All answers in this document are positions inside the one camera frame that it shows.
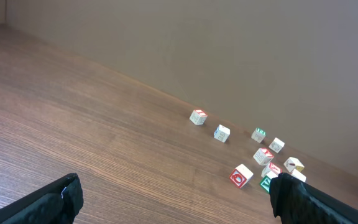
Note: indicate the green N letter block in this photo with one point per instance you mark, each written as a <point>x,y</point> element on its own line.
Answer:
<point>258,135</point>

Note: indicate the red I letter block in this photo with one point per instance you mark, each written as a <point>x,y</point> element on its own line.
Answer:
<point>198,117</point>

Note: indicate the red Y letter block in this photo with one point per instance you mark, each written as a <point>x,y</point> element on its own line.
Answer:
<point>271,167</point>

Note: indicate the red A letter block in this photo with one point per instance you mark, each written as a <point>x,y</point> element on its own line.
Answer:
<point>263,156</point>

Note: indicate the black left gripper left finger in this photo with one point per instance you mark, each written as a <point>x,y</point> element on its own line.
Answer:
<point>57,202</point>

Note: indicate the yellow edged wooden block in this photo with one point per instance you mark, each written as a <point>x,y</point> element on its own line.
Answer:
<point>293,163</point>

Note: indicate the plain white wooden block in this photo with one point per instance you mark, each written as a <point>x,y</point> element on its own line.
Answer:
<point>276,145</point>

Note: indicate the red O letter block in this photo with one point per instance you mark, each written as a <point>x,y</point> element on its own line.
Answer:
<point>240,176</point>

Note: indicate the white block behind finger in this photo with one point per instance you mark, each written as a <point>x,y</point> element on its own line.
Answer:
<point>297,174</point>

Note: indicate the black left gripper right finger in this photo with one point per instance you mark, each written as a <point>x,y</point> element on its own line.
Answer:
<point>296,202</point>

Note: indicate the green edged picture block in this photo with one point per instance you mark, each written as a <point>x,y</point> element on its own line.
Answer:
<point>266,180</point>

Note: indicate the white number 2 block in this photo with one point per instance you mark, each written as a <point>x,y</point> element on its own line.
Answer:
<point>222,133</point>

